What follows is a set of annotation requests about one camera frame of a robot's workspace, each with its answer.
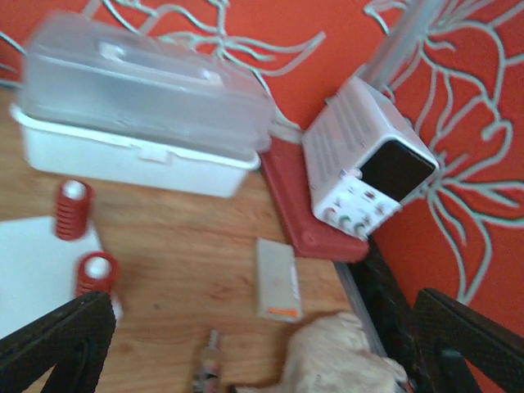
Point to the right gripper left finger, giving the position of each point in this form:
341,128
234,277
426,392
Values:
72,341

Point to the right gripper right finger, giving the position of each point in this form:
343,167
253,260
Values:
450,335

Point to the red large spring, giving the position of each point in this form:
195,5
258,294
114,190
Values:
96,271
72,209

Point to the white peg board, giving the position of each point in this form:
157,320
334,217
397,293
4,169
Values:
38,269

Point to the beige work glove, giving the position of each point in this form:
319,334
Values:
332,354

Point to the orange black screwdriver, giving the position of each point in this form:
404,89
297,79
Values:
206,379

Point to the small white eraser block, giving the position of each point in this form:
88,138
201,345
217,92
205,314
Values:
277,286

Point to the white power supply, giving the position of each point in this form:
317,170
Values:
363,160

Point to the white plastic toolbox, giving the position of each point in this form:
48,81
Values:
97,101

